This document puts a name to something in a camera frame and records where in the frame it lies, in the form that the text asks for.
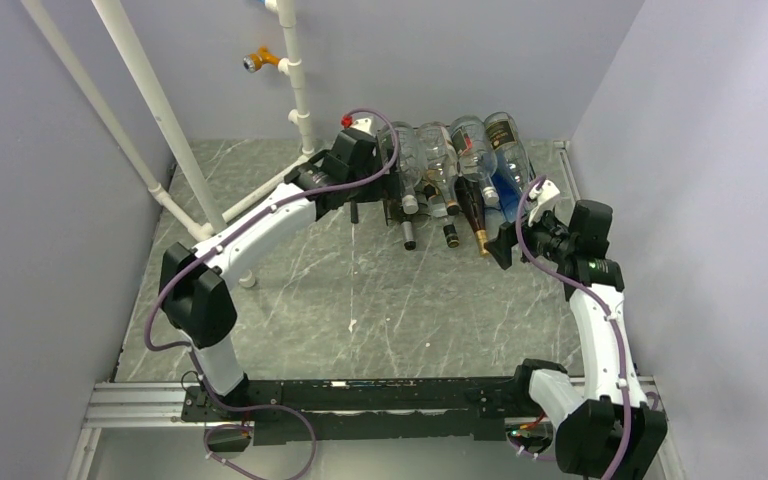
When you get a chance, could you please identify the brown bottle gold foil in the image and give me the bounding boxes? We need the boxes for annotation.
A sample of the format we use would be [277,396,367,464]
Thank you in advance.
[455,177,490,257]

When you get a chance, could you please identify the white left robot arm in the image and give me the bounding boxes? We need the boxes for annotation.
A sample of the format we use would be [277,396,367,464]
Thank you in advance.
[158,127,400,420]

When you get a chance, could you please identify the white pvc pipe frame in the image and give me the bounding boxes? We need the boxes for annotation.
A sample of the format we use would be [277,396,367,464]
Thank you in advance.
[20,0,318,289]

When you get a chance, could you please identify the dark green wine bottle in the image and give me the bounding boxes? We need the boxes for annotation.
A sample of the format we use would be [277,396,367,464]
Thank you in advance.
[385,199,417,251]

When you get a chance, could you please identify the clear bottle black gold cap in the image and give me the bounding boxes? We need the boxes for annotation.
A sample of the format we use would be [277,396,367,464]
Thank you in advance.
[423,182,460,248]

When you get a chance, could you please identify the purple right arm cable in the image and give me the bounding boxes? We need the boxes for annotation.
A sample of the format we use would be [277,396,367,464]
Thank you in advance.
[507,174,661,480]

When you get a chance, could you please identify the clear bottle red black label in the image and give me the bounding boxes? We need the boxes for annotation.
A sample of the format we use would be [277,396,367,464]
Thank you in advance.
[450,115,499,206]

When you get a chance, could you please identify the blue square glass bottle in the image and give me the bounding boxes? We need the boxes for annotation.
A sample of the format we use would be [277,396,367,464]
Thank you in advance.
[479,152,533,224]

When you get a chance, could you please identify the clear glass bottle silver cap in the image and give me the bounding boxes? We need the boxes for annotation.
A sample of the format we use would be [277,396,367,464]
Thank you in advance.
[383,121,427,215]

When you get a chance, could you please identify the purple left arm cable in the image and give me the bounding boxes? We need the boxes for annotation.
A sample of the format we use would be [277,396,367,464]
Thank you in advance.
[143,108,401,480]

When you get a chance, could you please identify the clear round glass bottle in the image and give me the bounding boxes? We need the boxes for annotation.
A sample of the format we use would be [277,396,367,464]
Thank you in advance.
[417,122,460,215]

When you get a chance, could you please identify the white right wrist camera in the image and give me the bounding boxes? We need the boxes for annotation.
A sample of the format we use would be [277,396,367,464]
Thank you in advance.
[527,179,561,226]

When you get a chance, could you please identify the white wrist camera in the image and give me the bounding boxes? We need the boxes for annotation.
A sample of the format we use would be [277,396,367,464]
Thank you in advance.
[527,179,561,226]
[341,115,377,136]

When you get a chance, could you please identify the clear bottle black gold label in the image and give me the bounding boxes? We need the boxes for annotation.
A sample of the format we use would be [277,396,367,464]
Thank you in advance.
[484,111,536,193]

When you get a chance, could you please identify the black wire wine rack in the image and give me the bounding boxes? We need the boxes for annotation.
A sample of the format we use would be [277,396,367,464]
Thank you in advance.
[384,119,535,222]

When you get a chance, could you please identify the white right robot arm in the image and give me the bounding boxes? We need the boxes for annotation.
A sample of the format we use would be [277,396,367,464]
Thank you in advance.
[485,200,668,479]

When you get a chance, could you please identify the aluminium extrusion rail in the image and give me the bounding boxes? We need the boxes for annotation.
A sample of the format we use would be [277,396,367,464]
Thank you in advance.
[65,376,683,480]

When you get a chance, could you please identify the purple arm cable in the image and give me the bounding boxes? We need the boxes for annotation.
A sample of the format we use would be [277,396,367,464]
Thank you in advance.
[507,174,661,480]
[143,108,401,480]

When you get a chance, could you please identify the small black handled hammer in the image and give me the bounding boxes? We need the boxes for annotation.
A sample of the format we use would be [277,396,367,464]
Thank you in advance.
[349,201,359,225]

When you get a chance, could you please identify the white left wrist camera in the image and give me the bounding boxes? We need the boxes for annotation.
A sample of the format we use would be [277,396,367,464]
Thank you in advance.
[341,115,377,136]

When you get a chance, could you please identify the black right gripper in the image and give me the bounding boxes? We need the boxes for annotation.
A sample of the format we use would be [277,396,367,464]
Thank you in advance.
[484,200,575,269]

